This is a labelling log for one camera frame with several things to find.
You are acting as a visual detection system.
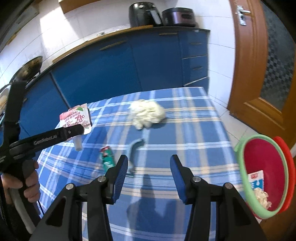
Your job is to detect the black air fryer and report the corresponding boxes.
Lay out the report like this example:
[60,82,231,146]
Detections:
[128,1,163,28]

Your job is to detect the range hood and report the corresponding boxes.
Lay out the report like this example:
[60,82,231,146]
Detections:
[1,0,40,51]

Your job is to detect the blue white milk carton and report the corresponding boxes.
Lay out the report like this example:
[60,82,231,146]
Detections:
[248,170,265,198]

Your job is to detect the green candy wrapper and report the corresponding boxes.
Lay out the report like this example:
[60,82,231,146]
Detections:
[100,146,115,171]

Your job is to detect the person left hand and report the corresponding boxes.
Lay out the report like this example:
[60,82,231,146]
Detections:
[1,161,40,204]

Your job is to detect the red white snack pouch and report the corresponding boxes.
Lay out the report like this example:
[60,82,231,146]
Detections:
[58,103,92,151]

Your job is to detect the wooden door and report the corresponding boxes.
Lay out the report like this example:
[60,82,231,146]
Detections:
[228,1,295,147]

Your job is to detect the white paper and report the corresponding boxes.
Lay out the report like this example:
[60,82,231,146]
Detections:
[128,99,166,130]

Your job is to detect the black wok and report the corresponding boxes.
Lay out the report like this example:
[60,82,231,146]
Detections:
[10,56,43,83]

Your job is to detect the dark rice cooker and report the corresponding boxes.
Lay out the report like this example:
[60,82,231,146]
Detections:
[162,8,197,27]

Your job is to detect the silver door handle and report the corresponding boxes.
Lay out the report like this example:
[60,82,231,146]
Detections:
[236,5,251,26]

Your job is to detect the blue kitchen base cabinets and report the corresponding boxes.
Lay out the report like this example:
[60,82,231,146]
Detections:
[20,27,209,138]

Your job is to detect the red plastic stool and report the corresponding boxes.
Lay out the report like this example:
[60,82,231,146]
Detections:
[272,136,296,215]

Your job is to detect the red basin green rim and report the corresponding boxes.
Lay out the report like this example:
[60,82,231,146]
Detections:
[234,135,289,219]

